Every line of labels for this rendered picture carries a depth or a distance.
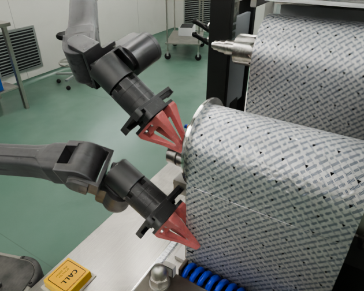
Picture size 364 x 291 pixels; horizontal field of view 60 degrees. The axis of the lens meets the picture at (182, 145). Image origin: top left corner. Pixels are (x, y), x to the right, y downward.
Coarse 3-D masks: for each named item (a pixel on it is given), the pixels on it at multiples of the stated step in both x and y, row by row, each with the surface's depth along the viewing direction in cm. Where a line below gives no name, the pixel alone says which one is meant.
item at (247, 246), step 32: (192, 192) 50; (192, 224) 53; (224, 224) 49; (256, 224) 46; (288, 224) 43; (192, 256) 58; (224, 256) 53; (256, 256) 49; (288, 256) 45; (320, 256) 42; (256, 288) 52; (288, 288) 48; (320, 288) 45
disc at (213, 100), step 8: (208, 104) 48; (216, 104) 51; (200, 112) 47; (192, 120) 46; (192, 128) 46; (184, 144) 45; (184, 152) 46; (184, 160) 46; (184, 168) 47; (184, 176) 48
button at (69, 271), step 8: (64, 264) 70; (72, 264) 70; (56, 272) 69; (64, 272) 69; (72, 272) 69; (80, 272) 69; (88, 272) 69; (48, 280) 67; (56, 280) 67; (64, 280) 67; (72, 280) 67; (80, 280) 67; (88, 280) 70; (48, 288) 68; (56, 288) 65; (64, 288) 65; (72, 288) 66; (80, 288) 68
